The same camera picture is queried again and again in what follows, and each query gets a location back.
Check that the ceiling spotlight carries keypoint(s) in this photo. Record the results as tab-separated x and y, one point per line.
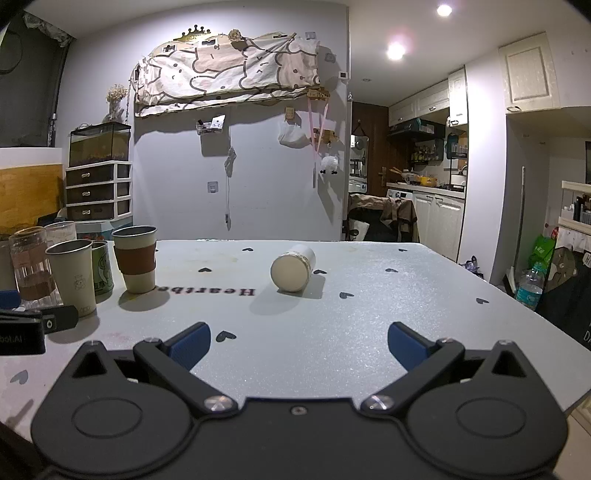
444	9
395	50

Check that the white washing machine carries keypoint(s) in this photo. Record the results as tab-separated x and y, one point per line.
398	194

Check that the green shopping bag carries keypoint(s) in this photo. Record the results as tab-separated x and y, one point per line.
542	249

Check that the clear ribbed glass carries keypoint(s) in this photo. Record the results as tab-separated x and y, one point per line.
62	230
32	272

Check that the gold crown decoration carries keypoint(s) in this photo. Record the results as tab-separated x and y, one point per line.
194	33

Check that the green printed cup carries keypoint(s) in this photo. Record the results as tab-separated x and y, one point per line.
102	270

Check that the grey heart-print tablecloth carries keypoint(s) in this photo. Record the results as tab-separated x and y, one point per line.
323	323

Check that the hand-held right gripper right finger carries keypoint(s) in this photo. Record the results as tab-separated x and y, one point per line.
406	345

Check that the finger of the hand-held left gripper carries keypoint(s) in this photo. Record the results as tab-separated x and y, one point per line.
62	318
9	299

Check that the pink ribbon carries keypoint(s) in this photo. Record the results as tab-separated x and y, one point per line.
316	138

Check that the white kitchen upper cabinets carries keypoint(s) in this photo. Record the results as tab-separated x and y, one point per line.
429	101

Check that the printed blanket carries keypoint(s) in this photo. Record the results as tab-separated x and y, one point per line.
221	69

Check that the white plastic drawer unit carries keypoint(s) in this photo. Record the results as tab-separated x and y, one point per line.
97	191

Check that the white kitchen base cabinet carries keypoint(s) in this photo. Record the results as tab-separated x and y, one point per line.
438	221

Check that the glass fish tank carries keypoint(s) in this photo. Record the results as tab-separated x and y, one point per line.
99	145

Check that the dried flower bouquet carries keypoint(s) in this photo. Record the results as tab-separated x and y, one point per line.
115	94

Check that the white wall cabinet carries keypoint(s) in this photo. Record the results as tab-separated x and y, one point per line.
528	71

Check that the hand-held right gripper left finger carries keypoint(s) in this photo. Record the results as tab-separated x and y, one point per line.
191	345

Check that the white storage shelf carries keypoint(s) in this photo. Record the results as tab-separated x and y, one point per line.
575	217

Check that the chair with brown jacket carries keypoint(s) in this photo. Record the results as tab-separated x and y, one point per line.
392	214

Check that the cream steel cup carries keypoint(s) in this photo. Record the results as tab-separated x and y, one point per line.
73	277

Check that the white cup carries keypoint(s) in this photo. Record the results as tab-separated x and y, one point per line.
290	272

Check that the clear water bottle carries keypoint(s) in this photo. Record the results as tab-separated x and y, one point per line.
530	286

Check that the wooden board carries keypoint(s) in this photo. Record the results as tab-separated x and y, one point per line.
27	194

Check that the white plush toy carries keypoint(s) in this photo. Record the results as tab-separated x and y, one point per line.
328	165

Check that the white plastic bag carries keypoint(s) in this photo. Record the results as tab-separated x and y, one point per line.
292	136

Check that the cream cup with brown sleeve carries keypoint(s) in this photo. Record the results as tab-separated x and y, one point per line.
135	258

